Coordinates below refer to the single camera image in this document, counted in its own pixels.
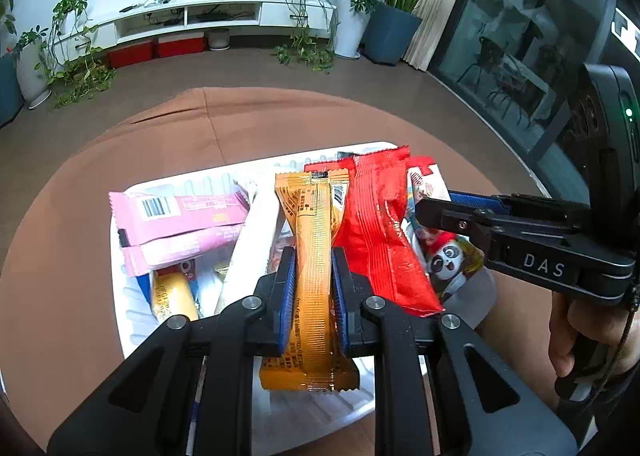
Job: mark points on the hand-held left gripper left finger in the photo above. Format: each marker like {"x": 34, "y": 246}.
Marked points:
{"x": 284, "y": 306}

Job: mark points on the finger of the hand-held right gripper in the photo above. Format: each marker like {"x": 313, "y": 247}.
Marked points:
{"x": 450, "y": 216}
{"x": 475, "y": 199}

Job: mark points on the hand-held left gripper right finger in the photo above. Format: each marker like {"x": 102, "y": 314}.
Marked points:
{"x": 340, "y": 306}

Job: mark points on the small red white snack packet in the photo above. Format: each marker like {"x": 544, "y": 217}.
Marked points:
{"x": 425, "y": 183}

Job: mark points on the blue cartoon panda snack packet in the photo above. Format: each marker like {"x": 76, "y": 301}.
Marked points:
{"x": 450, "y": 258}

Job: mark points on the large white snack packet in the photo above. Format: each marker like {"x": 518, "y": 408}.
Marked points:
{"x": 252, "y": 246}

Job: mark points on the large red snack packet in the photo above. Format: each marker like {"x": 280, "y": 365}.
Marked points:
{"x": 380, "y": 236}

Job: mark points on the orange snack packet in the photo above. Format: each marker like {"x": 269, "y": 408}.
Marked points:
{"x": 312, "y": 236}

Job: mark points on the white plastic tray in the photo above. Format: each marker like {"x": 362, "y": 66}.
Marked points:
{"x": 310, "y": 416}

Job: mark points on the blue bread snack packet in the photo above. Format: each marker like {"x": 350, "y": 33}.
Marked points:
{"x": 170, "y": 293}

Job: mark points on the pink snack packet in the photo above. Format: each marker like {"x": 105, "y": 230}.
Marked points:
{"x": 200, "y": 216}
{"x": 175, "y": 248}

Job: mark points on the person's right hand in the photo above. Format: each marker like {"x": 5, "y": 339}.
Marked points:
{"x": 565, "y": 321}

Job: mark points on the glass sliding door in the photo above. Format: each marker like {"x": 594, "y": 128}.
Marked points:
{"x": 500, "y": 61}

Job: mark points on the beige curtain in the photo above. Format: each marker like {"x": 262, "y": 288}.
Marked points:
{"x": 435, "y": 26}

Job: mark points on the tall leafy plant blue pot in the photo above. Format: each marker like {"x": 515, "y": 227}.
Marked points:
{"x": 390, "y": 33}

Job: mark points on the bushy plant tall white pot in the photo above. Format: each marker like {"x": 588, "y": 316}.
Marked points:
{"x": 350, "y": 36}

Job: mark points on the white television cabinet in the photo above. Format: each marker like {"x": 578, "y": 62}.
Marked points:
{"x": 280, "y": 11}

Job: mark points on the small empty white pot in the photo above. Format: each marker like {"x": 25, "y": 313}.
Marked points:
{"x": 219, "y": 39}

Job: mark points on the red storage box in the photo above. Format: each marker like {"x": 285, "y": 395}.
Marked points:
{"x": 181, "y": 46}
{"x": 130, "y": 55}

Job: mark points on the small plant white pot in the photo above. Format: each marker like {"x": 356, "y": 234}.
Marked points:
{"x": 32, "y": 76}

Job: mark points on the tall thin plant blue pot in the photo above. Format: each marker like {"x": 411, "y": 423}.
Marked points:
{"x": 7, "y": 86}

